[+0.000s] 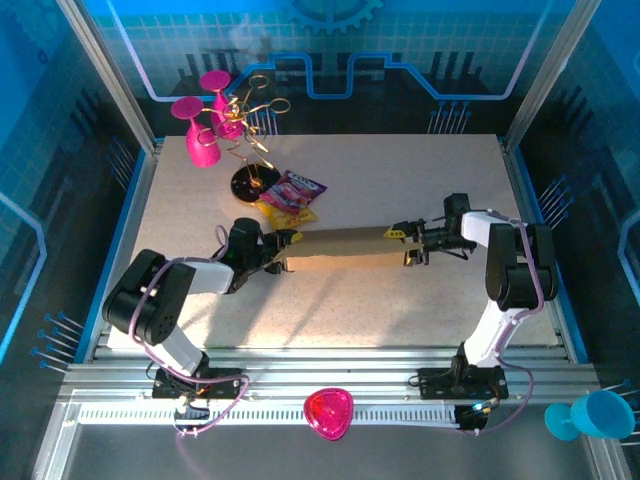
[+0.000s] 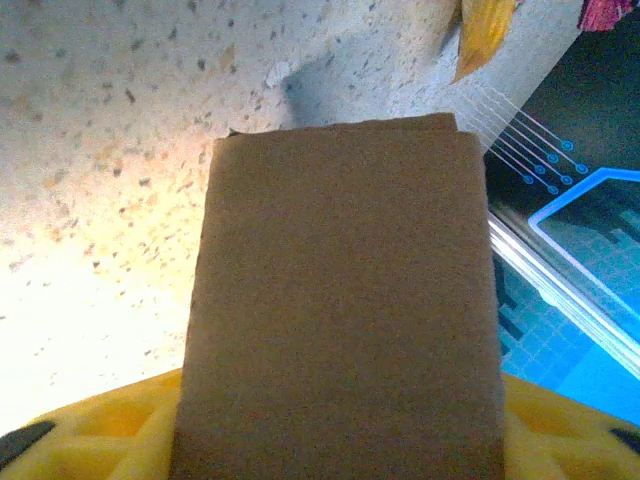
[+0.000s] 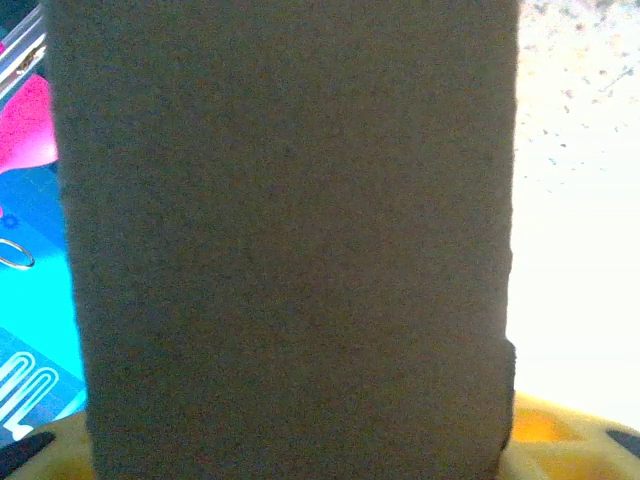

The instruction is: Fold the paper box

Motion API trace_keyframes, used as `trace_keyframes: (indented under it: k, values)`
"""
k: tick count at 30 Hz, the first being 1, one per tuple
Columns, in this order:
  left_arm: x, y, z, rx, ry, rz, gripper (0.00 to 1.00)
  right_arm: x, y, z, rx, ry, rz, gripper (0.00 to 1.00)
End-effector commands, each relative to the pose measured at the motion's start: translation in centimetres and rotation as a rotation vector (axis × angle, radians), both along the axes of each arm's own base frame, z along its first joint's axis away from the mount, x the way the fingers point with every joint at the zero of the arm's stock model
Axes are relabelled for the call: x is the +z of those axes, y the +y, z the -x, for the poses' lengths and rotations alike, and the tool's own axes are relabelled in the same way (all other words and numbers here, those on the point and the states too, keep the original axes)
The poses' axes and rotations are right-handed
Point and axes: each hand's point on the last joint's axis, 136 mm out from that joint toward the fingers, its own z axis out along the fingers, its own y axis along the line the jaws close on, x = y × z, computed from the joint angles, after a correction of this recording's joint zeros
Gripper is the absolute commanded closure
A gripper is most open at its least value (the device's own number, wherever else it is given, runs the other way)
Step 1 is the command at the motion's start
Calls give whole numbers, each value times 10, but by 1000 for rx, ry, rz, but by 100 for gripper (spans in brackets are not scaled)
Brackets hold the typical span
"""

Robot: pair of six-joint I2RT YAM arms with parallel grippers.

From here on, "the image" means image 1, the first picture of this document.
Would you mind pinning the brown cardboard paper box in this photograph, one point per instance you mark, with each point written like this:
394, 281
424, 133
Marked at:
350, 250

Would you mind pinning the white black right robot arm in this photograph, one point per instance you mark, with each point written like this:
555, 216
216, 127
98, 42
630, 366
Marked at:
500, 330

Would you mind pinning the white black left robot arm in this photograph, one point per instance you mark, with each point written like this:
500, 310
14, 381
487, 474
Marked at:
210, 277

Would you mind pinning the purple snack packet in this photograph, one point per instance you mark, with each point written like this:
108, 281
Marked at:
295, 192

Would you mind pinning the large pink goblet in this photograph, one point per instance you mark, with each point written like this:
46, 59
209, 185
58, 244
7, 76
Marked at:
202, 147

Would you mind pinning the pink triangular bowl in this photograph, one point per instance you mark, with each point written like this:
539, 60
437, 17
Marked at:
327, 412

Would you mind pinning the small pink goblet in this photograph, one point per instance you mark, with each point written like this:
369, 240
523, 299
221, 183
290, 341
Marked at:
215, 80

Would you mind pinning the blue goblet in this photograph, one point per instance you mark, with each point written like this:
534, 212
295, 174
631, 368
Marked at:
602, 415

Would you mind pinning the aluminium side rail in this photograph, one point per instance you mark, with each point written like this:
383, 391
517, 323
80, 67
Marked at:
527, 200
125, 240

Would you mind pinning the aluminium frame rail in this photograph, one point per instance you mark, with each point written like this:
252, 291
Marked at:
325, 370

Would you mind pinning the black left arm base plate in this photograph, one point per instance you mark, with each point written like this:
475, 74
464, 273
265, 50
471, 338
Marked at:
225, 382

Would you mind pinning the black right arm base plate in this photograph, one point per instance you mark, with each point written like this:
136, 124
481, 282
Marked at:
435, 382

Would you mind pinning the aluminium frame post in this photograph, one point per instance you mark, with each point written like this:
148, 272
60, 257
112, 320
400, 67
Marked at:
110, 75
550, 70

